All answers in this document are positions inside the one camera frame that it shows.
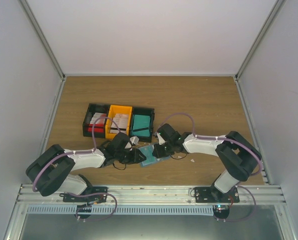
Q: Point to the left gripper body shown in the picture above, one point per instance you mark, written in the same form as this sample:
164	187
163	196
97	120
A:
126	158

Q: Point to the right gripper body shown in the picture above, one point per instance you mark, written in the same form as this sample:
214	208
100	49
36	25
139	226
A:
165	152

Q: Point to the blue leather card holder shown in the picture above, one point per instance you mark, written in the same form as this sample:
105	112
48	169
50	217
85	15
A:
147	150

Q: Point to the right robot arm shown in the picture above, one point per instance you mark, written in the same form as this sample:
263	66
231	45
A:
240	159

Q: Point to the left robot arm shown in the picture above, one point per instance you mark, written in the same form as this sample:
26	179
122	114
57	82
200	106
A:
51	171

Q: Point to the teal card stack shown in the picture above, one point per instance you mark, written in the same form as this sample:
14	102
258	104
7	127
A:
141	125

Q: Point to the black bin with teal cards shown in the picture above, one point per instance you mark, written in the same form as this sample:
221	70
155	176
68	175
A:
144	111

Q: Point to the red and white card stack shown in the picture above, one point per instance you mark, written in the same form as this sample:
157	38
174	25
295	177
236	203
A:
99	126

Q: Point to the yellow bin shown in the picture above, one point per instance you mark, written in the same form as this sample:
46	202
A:
113	110

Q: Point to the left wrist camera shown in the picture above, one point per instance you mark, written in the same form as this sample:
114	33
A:
133	141

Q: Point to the white perforated cable duct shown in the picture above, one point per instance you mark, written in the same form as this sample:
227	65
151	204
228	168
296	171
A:
188	210

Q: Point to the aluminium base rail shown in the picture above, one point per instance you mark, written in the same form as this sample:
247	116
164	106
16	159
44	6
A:
182	195

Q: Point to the right aluminium frame post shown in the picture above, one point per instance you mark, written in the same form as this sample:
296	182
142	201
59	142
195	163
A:
273	13

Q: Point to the aluminium frame post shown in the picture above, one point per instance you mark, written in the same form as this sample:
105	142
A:
41	36
273	13

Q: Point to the left aluminium frame post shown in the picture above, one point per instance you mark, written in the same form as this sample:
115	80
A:
41	36

